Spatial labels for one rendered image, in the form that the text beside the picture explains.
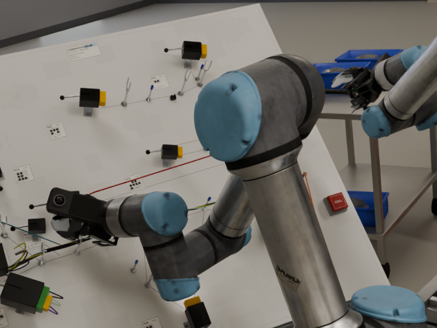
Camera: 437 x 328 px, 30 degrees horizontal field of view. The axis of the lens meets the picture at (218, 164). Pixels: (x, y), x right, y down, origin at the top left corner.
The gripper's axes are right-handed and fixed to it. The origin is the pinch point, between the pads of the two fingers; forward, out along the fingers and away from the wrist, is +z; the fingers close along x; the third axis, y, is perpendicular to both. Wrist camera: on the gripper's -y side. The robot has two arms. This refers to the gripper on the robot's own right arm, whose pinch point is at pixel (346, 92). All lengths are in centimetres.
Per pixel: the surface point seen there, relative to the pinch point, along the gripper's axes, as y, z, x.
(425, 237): -119, 188, 130
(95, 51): 27, 52, -53
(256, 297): 49, 24, 29
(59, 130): 54, 47, -41
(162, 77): 18, 46, -34
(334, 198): 10.1, 22.9, 25.5
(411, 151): -223, 288, 125
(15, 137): 64, 49, -47
